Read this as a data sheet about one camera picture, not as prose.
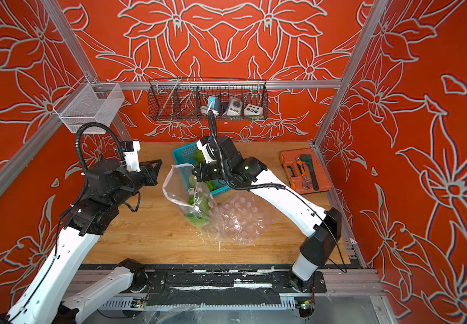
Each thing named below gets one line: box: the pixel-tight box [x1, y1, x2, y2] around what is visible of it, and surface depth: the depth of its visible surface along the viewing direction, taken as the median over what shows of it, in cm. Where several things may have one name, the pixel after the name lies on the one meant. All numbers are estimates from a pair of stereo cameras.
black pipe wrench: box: [300, 153, 320, 192], surface depth 102 cm
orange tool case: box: [280, 148, 333, 195], surface depth 102 cm
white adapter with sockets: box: [226, 97, 243, 117], surface depth 93 cm
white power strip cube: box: [243, 103, 264, 117], surface depth 96 cm
